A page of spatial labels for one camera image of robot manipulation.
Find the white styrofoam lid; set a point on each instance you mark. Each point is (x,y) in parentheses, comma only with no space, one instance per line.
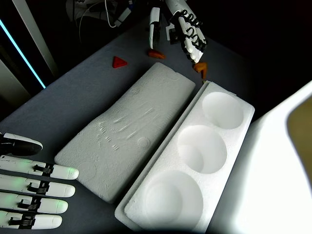
(122,131)

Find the white styrofoam tray with hollows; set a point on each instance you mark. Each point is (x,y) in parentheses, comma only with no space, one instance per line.
(170,152)

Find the orange angled toy piece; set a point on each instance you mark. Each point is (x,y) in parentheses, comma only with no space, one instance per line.
(201,67)

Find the red triangle block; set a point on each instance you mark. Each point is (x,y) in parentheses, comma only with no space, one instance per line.
(119,63)

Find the white plug connector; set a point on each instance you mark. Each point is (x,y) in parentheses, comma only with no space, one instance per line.
(123,14)

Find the grey table cloth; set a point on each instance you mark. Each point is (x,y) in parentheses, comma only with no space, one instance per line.
(73,102)

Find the large blurred white shell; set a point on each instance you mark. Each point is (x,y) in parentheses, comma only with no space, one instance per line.
(273,182)

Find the cyan light strip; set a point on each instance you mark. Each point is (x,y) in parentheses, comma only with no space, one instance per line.
(24,53)

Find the white post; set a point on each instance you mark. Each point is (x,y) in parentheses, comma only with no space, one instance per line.
(36,31)

